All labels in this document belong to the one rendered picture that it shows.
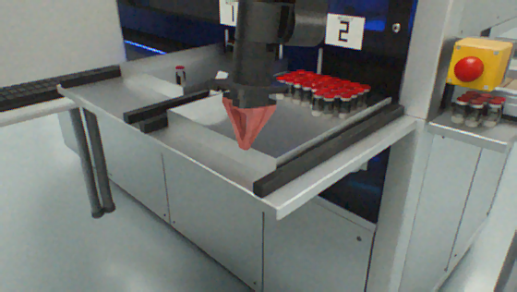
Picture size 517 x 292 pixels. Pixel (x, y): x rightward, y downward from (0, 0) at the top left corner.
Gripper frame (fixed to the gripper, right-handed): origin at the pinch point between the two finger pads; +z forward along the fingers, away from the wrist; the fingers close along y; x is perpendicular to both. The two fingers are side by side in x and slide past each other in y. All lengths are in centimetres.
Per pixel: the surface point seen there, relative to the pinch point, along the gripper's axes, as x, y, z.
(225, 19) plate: 43, 34, -15
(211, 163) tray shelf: 4.5, -2.0, 4.3
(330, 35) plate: 10.2, 33.4, -15.1
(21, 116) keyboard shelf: 67, -9, 13
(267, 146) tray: 1.8, 7.5, 2.4
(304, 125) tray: 2.7, 18.4, 0.4
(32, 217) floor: 148, 16, 89
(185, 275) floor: 65, 44, 85
